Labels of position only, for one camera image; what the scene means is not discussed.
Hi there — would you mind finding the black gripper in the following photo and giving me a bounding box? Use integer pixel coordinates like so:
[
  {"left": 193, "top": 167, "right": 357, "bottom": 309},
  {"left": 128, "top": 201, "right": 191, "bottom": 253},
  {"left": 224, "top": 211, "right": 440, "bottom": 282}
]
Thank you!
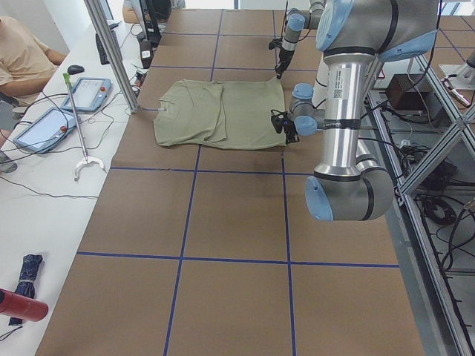
[
  {"left": 270, "top": 109, "right": 300, "bottom": 144},
  {"left": 268, "top": 38, "right": 297, "bottom": 79}
]

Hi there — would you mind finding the olive green long-sleeve shirt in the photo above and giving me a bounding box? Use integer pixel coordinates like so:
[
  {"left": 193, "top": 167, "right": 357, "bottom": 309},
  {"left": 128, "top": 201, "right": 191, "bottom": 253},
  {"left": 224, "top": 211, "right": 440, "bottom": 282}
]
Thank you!
[{"left": 154, "top": 78, "right": 286, "bottom": 151}]

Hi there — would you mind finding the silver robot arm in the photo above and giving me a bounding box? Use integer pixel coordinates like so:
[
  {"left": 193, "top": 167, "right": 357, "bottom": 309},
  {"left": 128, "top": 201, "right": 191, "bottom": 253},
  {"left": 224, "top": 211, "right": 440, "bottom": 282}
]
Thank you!
[
  {"left": 269, "top": 1, "right": 439, "bottom": 221},
  {"left": 268, "top": 1, "right": 327, "bottom": 79}
]

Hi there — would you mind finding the black power box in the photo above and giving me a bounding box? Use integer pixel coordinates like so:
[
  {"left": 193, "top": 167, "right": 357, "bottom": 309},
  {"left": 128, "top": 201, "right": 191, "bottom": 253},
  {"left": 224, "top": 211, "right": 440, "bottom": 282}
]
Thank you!
[{"left": 385, "top": 73, "right": 445, "bottom": 121}]

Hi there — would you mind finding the upper teach pendant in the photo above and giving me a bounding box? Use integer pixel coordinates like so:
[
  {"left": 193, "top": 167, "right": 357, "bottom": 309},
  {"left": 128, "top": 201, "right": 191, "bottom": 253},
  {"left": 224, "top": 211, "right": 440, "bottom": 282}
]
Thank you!
[{"left": 71, "top": 77, "right": 112, "bottom": 113}]

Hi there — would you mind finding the teach pendant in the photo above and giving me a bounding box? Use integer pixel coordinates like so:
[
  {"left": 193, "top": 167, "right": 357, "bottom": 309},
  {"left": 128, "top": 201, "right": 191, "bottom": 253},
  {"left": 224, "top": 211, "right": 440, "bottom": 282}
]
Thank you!
[
  {"left": 71, "top": 77, "right": 112, "bottom": 113},
  {"left": 13, "top": 108, "right": 76, "bottom": 154}
]

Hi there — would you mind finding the black computer mouse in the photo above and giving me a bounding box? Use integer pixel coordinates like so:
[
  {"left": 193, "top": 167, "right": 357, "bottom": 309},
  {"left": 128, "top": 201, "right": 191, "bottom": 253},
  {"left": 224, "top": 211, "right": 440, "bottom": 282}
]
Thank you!
[{"left": 67, "top": 65, "right": 85, "bottom": 75}]

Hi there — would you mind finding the reacher grabber stick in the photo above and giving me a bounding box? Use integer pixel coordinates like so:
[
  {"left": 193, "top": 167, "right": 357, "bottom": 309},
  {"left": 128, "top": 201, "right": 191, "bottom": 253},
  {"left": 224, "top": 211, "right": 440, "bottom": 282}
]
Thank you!
[{"left": 62, "top": 73, "right": 106, "bottom": 182}]

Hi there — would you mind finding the lower teach pendant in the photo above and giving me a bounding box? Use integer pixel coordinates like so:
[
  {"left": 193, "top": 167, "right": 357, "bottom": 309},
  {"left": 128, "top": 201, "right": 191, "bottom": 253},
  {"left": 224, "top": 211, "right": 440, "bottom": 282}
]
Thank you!
[{"left": 13, "top": 108, "right": 76, "bottom": 154}]

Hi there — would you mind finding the person in beige shirt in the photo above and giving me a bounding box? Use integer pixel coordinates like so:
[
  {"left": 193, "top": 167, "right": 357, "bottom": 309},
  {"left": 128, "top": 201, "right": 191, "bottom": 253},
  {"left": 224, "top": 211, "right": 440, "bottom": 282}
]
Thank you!
[{"left": 1, "top": 16, "right": 66, "bottom": 106}]

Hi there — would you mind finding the folded navy umbrella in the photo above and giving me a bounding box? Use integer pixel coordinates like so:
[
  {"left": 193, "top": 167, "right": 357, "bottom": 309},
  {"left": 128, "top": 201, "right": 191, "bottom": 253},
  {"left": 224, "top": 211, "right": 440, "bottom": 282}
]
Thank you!
[{"left": 15, "top": 254, "right": 45, "bottom": 321}]

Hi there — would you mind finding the red water bottle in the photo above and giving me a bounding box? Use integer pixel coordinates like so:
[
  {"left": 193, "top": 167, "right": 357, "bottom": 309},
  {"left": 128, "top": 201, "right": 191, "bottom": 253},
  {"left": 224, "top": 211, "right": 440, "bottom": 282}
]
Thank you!
[{"left": 1, "top": 289, "right": 49, "bottom": 322}]

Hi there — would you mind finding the aluminium frame post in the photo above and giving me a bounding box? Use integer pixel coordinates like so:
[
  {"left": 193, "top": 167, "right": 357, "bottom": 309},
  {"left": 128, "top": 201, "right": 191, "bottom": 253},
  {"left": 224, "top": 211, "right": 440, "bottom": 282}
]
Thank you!
[{"left": 84, "top": 0, "right": 139, "bottom": 113}]

